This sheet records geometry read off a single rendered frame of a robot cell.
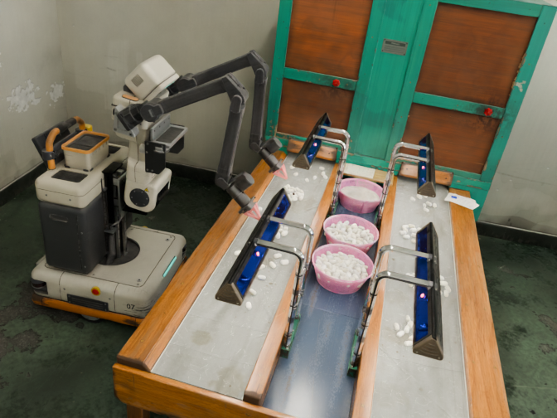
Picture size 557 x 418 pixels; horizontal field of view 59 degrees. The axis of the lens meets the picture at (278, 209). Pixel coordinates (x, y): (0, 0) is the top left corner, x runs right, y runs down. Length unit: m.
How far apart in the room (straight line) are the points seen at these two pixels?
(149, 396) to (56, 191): 1.20
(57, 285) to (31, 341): 0.30
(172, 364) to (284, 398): 0.37
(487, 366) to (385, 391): 0.39
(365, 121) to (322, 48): 0.48
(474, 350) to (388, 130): 1.46
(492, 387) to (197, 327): 1.00
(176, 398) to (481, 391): 0.97
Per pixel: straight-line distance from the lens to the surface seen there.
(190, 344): 1.74
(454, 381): 1.84
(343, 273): 2.12
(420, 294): 1.57
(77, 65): 4.39
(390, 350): 1.85
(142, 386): 1.69
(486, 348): 1.98
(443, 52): 2.85
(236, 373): 1.66
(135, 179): 2.51
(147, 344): 1.71
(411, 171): 2.98
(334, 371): 1.81
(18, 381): 2.73
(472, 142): 2.99
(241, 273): 1.45
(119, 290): 2.69
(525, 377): 3.17
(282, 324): 1.80
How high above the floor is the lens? 1.99
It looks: 30 degrees down
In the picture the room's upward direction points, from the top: 8 degrees clockwise
